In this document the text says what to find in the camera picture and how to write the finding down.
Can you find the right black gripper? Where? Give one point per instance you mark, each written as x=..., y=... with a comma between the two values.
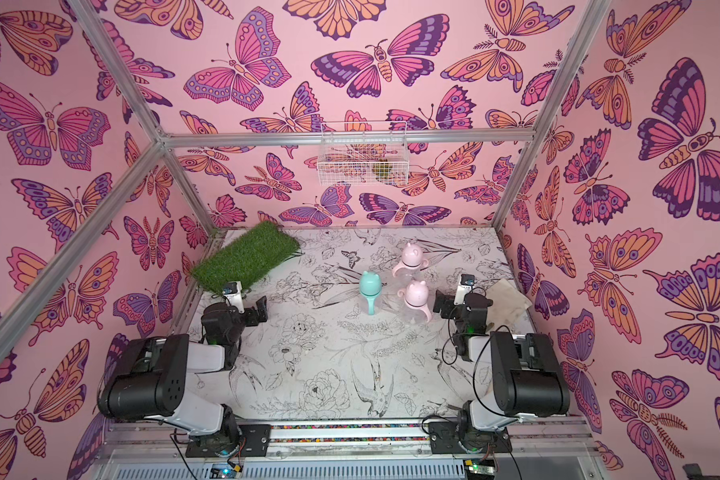
x=450, y=305

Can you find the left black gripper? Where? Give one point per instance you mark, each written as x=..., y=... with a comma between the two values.
x=249, y=314

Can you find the pink bottle cap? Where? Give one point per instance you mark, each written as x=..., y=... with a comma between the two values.
x=416, y=293
x=413, y=257

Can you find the clear baby bottle body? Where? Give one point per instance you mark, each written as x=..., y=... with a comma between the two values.
x=405, y=276

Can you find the teal bottle cap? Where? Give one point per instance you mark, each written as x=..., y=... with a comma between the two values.
x=370, y=283

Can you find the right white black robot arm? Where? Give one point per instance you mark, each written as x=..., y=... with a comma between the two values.
x=514, y=376

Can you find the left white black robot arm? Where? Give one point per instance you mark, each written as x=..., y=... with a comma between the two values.
x=148, y=382

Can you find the green artificial grass mat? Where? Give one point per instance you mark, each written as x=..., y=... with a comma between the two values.
x=246, y=259

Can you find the beige work glove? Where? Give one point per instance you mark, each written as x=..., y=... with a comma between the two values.
x=509, y=308

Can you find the green object in basket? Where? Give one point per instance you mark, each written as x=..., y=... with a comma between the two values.
x=381, y=170

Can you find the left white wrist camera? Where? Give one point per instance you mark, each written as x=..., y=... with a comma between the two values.
x=232, y=293

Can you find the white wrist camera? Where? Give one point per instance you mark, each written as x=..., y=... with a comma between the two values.
x=465, y=285
x=232, y=293

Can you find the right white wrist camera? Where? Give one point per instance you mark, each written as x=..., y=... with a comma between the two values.
x=465, y=285

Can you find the white wire basket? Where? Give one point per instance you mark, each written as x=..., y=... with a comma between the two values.
x=347, y=150

